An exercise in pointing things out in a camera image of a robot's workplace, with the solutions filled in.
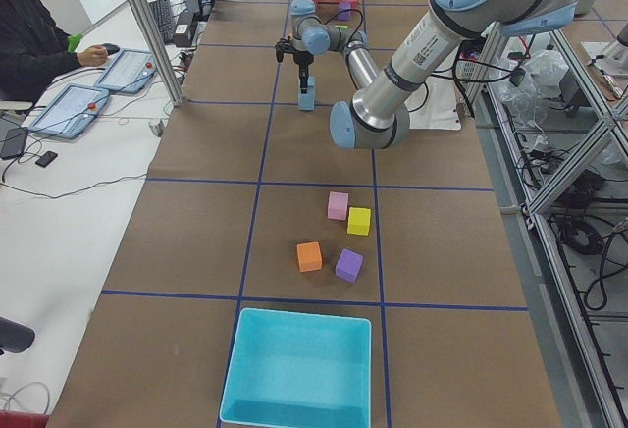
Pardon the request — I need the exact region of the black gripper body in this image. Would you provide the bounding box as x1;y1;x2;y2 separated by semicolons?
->
275;37;314;92

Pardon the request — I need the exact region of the light blue foam block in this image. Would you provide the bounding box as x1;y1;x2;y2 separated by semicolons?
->
298;93;315;112

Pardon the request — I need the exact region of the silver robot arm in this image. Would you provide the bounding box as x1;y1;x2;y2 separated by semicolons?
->
275;0;576;149

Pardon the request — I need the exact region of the person's hand on mouse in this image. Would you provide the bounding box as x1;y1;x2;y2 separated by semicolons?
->
77;45;109;67

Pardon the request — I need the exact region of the purple foam block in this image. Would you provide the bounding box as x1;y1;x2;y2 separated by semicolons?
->
335;248;363;283
336;1;352;21

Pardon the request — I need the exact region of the light pink foam block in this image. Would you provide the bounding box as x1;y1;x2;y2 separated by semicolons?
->
327;191;349;221

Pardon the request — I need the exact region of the black keyboard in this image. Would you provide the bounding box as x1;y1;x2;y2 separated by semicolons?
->
148;0;175;44

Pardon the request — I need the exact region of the yellow foam block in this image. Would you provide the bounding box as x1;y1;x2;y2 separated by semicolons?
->
347;207;372;237

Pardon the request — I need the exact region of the upper teach pendant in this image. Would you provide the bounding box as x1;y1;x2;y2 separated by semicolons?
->
94;49;156;94

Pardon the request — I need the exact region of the teach pendant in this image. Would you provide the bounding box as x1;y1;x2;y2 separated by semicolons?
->
94;49;156;94
28;83;110;139

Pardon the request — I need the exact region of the black computer mouse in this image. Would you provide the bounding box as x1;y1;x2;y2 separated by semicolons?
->
101;43;120;55

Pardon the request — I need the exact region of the far orange foam block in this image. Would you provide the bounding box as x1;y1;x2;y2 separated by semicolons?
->
296;241;323;273

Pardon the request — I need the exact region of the far purple foam block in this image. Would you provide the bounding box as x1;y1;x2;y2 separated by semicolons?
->
335;248;363;283

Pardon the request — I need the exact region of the lower teach pendant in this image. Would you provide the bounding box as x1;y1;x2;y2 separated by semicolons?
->
28;83;110;139

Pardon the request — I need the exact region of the seated person black jacket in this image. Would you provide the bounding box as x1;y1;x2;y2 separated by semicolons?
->
1;0;83;103

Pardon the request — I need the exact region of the black smartphone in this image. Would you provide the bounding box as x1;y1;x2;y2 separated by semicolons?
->
35;151;58;168

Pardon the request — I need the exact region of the teal plastic bin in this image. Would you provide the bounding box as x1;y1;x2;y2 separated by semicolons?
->
219;308;372;427

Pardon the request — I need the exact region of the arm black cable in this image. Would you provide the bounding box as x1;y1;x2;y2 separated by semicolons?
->
318;8;367;56

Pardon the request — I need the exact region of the white pedestal column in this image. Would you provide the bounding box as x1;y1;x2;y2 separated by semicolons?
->
405;78;461;131

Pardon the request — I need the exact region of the aluminium frame post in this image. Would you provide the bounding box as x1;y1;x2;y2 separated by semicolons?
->
128;0;183;107

